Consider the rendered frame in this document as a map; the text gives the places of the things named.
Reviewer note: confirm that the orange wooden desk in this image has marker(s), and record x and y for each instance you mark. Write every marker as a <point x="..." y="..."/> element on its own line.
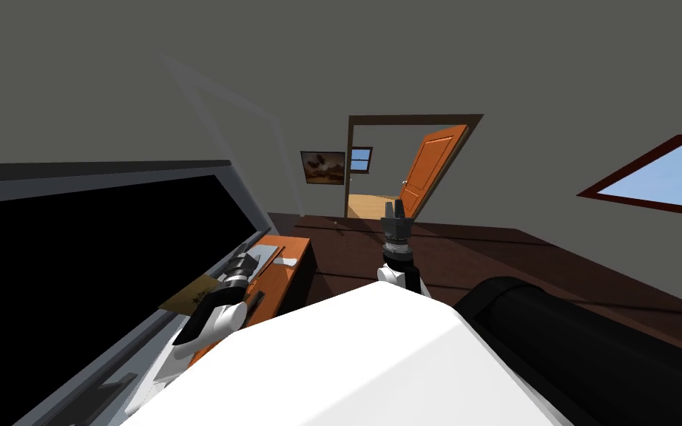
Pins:
<point x="292" y="251"/>

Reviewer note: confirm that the black screen with grey frame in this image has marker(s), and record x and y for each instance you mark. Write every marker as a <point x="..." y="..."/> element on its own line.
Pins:
<point x="80" y="266"/>

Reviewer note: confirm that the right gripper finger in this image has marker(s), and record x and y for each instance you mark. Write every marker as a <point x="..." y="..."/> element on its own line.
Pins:
<point x="389" y="210"/>
<point x="400" y="209"/>

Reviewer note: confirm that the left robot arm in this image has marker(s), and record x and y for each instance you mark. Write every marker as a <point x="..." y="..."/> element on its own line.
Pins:
<point x="214" y="316"/>

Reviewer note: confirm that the orange door leaf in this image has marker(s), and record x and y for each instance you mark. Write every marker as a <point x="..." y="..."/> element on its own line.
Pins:
<point x="433" y="168"/>

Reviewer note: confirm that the small dark-framed window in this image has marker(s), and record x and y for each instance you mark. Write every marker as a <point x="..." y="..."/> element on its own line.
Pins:
<point x="360" y="160"/>

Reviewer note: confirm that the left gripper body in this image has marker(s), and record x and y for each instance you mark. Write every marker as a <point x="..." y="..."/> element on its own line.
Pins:
<point x="247" y="259"/>

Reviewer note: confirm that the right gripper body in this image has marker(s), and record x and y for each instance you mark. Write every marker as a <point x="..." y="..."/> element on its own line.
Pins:
<point x="397" y="226"/>

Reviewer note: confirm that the grey flat sheet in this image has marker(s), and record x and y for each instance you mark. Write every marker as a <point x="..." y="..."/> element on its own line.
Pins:
<point x="265" y="255"/>

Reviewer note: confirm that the olive brown flat book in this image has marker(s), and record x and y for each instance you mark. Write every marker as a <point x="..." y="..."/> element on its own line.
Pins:
<point x="190" y="296"/>

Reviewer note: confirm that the brown framed wall picture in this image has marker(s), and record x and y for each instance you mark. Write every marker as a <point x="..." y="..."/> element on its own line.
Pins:
<point x="323" y="167"/>

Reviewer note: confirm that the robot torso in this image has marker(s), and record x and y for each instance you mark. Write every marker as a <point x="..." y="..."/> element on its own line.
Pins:
<point x="347" y="361"/>

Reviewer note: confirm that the large red-brown framed window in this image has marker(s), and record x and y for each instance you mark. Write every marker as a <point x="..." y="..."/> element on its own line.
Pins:
<point x="666" y="174"/>

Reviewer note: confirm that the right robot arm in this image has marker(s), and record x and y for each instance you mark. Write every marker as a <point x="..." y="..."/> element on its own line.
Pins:
<point x="583" y="355"/>

